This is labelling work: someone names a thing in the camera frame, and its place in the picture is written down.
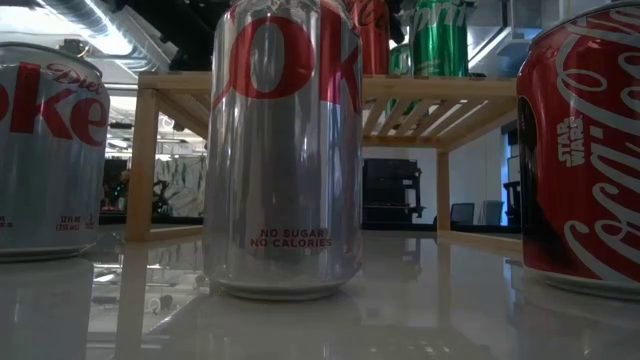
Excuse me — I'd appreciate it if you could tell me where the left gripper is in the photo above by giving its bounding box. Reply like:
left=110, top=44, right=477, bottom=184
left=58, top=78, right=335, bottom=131
left=168, top=0, right=233, bottom=73

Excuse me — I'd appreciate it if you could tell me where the silver Diet Coke can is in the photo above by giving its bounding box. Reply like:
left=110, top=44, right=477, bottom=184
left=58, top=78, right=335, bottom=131
left=0, top=42, right=112, bottom=264
left=202, top=0, right=365, bottom=302

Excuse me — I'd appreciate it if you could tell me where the red can black script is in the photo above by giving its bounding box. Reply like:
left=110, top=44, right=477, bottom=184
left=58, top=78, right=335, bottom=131
left=348, top=0, right=392, bottom=76

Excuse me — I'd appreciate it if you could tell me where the red Star Wars cola can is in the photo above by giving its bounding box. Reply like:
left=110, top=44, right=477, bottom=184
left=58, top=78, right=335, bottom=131
left=515, top=2, right=640, bottom=301

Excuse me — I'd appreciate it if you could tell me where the wooden slatted shelf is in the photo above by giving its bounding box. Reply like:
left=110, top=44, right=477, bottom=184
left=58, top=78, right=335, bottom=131
left=124, top=69, right=524, bottom=251

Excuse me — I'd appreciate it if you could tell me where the black ceiling-mounted device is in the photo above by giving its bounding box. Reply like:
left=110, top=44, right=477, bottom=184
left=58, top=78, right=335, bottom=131
left=58, top=38, right=94, bottom=59

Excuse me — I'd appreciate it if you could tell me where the marbled pattern panel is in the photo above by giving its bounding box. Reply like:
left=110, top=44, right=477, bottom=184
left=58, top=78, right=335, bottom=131
left=154, top=155, right=207, bottom=219

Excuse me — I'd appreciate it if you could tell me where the black storage rack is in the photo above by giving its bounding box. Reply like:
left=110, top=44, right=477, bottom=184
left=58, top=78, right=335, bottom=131
left=362, top=158, right=426, bottom=226

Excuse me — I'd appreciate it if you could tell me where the dark office chair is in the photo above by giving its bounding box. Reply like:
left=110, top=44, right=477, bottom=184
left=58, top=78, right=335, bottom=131
left=433, top=202, right=476, bottom=232

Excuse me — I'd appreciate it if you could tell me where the grey bin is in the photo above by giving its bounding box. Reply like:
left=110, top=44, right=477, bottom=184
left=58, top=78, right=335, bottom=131
left=480, top=199, right=505, bottom=227

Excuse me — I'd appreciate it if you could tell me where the silver round ceiling duct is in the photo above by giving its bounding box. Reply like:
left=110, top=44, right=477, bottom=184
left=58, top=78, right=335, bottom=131
left=44, top=0, right=180, bottom=71

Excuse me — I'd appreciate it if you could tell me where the grey rectangular ceiling duct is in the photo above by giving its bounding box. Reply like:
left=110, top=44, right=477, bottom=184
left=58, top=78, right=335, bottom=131
left=467, top=0, right=546, bottom=76

